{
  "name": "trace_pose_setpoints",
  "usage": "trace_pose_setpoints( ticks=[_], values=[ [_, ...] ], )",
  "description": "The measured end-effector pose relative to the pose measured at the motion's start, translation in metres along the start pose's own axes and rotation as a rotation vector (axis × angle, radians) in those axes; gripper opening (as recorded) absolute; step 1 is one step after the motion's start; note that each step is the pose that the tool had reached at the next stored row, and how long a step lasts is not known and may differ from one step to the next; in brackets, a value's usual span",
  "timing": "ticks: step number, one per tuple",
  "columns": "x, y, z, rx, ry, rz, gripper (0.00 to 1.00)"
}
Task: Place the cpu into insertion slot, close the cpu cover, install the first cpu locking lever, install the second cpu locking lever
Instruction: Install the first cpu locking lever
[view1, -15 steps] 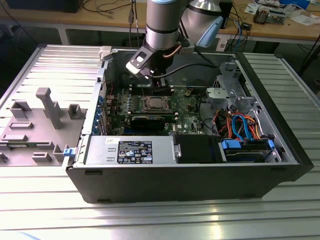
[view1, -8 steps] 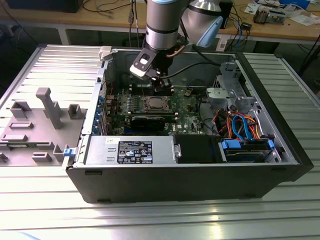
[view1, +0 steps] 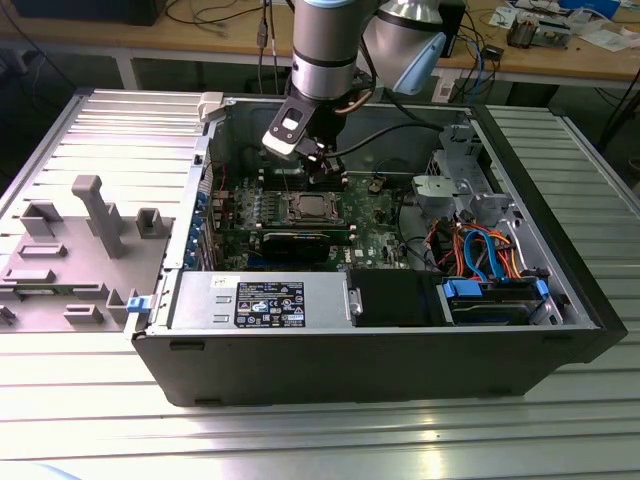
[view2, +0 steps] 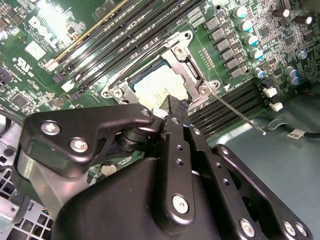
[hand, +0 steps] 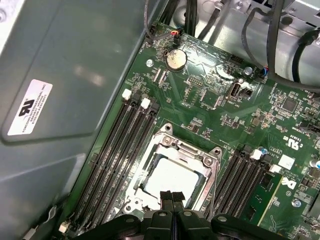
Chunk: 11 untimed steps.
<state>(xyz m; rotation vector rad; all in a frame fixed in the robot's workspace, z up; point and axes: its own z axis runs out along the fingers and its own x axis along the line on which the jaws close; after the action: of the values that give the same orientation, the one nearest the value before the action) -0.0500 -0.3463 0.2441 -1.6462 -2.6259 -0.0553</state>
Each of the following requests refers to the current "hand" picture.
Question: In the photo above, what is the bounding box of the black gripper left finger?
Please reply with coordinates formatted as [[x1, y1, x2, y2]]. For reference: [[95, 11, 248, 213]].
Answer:
[[94, 191, 175, 240]]

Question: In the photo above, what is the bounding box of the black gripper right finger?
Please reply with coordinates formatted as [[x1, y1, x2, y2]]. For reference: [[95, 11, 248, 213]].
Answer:
[[172, 191, 285, 240]]

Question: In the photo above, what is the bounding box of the metal locking lever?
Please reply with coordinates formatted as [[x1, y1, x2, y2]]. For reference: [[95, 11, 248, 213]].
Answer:
[[123, 133, 158, 205], [209, 159, 221, 221]]

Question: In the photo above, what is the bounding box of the silver CPU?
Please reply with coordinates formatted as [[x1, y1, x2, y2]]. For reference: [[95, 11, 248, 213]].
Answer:
[[138, 157, 205, 208]]

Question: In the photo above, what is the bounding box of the metal socket cover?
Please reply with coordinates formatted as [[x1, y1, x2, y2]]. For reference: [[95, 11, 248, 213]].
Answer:
[[126, 139, 218, 218]]

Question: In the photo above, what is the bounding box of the black RAM slot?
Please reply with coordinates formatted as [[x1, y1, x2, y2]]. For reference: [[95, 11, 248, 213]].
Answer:
[[59, 88, 132, 232], [74, 94, 141, 226], [212, 144, 252, 221], [231, 156, 272, 226], [221, 148, 262, 223], [84, 97, 151, 226], [94, 102, 161, 226]]

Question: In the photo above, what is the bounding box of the CPU socket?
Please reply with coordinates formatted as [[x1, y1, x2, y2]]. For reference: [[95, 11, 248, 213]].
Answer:
[[123, 122, 225, 226]]

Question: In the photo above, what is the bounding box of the green RAM stick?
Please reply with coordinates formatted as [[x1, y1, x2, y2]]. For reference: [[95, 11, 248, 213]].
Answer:
[[249, 171, 285, 227]]

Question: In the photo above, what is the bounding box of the white square board sticker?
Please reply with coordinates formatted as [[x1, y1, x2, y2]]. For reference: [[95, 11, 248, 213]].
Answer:
[[279, 154, 296, 171]]

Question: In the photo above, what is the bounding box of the green motherboard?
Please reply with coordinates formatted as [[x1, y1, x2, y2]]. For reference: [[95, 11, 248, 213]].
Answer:
[[62, 21, 320, 240]]

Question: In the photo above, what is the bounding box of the silver internal USB port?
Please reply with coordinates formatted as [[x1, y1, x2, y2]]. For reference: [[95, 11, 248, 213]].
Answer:
[[226, 82, 243, 101]]

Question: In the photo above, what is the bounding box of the silver round capacitor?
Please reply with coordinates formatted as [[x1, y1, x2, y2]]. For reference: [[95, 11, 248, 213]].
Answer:
[[310, 154, 320, 172]]

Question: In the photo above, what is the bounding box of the round coin battery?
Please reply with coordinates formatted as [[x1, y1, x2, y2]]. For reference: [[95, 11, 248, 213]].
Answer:
[[165, 48, 188, 72]]

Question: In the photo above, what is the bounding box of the black PC case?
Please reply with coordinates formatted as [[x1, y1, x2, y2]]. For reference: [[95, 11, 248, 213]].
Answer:
[[0, 0, 320, 240]]

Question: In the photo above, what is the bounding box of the black wire blue-red plug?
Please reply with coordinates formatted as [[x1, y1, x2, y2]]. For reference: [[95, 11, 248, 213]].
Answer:
[[241, 6, 271, 79]]

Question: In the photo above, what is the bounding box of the white case wall label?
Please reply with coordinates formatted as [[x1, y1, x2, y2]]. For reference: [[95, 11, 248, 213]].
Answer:
[[7, 78, 54, 137]]

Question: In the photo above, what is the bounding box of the grey wire red plug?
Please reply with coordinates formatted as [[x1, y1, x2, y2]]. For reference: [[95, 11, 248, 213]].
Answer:
[[143, 0, 182, 46]]

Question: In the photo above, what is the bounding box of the thick grey cable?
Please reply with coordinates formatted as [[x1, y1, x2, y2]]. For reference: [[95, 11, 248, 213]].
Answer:
[[266, 0, 320, 92]]

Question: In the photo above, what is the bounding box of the thick black cable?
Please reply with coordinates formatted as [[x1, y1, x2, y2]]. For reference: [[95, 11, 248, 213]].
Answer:
[[183, 0, 200, 37]]

